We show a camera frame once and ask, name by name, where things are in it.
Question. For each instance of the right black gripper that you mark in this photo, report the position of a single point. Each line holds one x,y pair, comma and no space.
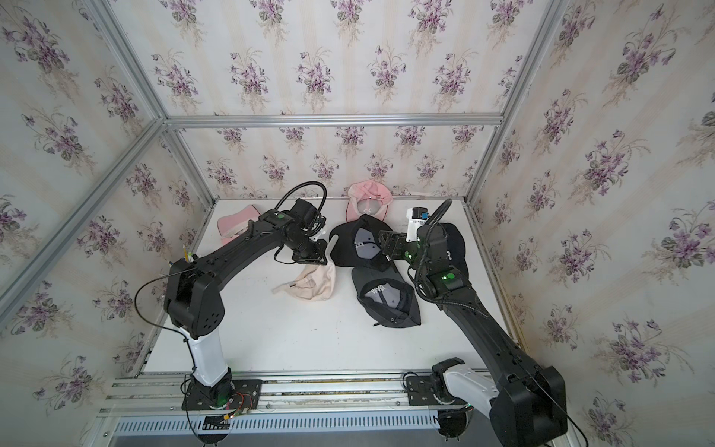
395,238

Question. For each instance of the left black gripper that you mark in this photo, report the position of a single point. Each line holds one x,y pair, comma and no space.
317,255

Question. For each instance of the beige baseball cap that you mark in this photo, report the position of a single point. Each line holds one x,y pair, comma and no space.
315,283

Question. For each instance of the black cap white letter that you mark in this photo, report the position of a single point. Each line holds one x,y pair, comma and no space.
456,247

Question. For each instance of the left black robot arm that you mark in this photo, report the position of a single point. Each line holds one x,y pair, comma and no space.
193,299

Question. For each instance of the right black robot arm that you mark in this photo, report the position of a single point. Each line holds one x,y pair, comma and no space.
524,401

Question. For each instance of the black cap centre back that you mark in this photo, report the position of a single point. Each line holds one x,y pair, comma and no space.
357,244

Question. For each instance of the dark grey baseball cap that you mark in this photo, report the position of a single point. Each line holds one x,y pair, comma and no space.
386,297

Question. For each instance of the pink cap left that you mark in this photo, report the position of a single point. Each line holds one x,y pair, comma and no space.
234,225

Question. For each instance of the pink pen holder cup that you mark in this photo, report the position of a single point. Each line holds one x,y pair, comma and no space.
188,255

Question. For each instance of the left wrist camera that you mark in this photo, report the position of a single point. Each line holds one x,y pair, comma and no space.
304,213

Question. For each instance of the pink cap back wall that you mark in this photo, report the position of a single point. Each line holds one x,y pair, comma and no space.
368,198

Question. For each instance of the aluminium mounting rail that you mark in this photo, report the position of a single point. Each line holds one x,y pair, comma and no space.
272,392

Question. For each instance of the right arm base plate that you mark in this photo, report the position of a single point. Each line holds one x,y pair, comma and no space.
422,391

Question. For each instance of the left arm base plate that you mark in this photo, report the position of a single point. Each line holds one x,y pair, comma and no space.
241,395

